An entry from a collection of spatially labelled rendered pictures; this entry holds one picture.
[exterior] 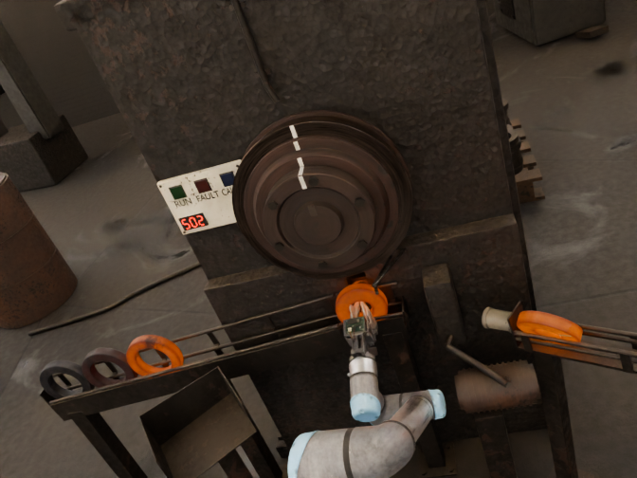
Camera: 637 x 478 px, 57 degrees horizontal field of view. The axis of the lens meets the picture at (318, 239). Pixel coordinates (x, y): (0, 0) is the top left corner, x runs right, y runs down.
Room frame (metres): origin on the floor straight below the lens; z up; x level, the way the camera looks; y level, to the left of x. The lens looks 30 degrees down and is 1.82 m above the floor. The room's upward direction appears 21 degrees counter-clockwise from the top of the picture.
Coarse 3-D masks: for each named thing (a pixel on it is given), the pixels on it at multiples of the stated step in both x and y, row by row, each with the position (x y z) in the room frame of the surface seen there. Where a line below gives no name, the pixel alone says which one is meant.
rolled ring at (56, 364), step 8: (56, 360) 1.71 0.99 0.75; (64, 360) 1.70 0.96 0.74; (48, 368) 1.69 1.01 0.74; (56, 368) 1.68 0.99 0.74; (64, 368) 1.67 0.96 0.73; (72, 368) 1.67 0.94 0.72; (80, 368) 1.68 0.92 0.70; (40, 376) 1.70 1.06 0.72; (48, 376) 1.69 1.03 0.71; (72, 376) 1.67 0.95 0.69; (80, 376) 1.66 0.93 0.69; (48, 384) 1.70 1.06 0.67; (56, 384) 1.72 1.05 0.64; (88, 384) 1.66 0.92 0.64; (48, 392) 1.71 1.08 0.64; (56, 392) 1.70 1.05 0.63; (64, 392) 1.71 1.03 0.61; (72, 392) 1.71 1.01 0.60; (80, 392) 1.69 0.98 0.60; (64, 400) 1.70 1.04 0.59
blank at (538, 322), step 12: (528, 312) 1.09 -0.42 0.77; (540, 312) 1.06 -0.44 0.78; (528, 324) 1.08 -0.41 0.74; (540, 324) 1.04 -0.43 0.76; (552, 324) 1.03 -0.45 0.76; (564, 324) 1.02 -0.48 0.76; (576, 324) 1.02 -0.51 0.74; (552, 336) 1.08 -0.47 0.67; (564, 336) 1.03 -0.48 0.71; (576, 336) 1.01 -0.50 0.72
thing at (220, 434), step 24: (192, 384) 1.37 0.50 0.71; (216, 384) 1.38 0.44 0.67; (168, 408) 1.34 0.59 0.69; (192, 408) 1.35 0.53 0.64; (216, 408) 1.36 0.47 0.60; (240, 408) 1.31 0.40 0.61; (144, 432) 1.24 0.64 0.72; (168, 432) 1.32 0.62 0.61; (192, 432) 1.30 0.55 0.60; (216, 432) 1.26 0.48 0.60; (240, 432) 1.22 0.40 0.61; (168, 456) 1.26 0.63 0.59; (192, 456) 1.22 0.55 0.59; (216, 456) 1.18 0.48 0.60; (240, 456) 1.29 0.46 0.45
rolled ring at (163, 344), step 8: (144, 336) 1.60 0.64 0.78; (152, 336) 1.59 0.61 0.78; (136, 344) 1.58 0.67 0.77; (144, 344) 1.58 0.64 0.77; (152, 344) 1.57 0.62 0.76; (160, 344) 1.56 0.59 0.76; (168, 344) 1.57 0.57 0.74; (128, 352) 1.60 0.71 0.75; (136, 352) 1.59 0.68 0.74; (168, 352) 1.56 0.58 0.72; (176, 352) 1.56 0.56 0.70; (128, 360) 1.60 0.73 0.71; (136, 360) 1.60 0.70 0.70; (176, 360) 1.55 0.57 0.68; (136, 368) 1.60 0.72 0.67; (144, 368) 1.60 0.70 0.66; (152, 368) 1.61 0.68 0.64; (160, 368) 1.61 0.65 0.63; (168, 368) 1.59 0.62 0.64
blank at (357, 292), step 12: (348, 288) 1.40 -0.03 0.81; (360, 288) 1.38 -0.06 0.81; (372, 288) 1.38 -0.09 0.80; (348, 300) 1.39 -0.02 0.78; (360, 300) 1.38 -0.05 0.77; (372, 300) 1.37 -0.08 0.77; (384, 300) 1.36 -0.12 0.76; (336, 312) 1.40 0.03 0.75; (348, 312) 1.39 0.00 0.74; (360, 312) 1.41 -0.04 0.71; (372, 312) 1.37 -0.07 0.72; (384, 312) 1.36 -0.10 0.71
